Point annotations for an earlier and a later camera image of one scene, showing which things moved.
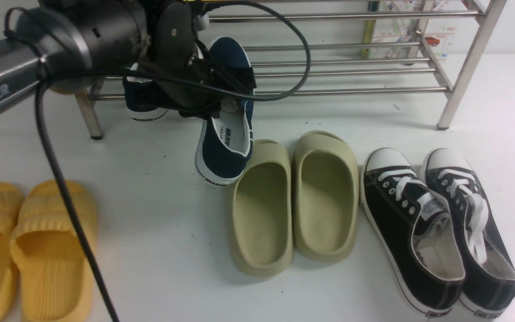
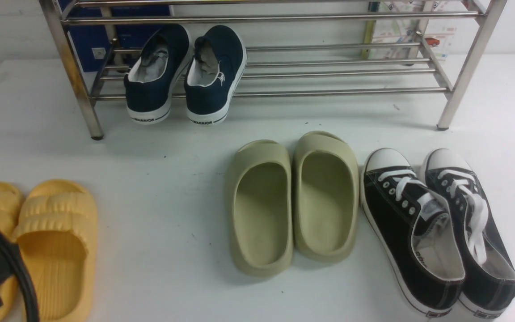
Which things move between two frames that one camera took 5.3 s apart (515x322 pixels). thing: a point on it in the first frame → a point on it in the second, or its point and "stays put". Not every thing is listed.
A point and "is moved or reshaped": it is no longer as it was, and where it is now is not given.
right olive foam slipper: (325, 197) stays put
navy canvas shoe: (225, 144) is moved or reshaped
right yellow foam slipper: (56, 273) stays put
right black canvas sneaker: (491, 281) stays put
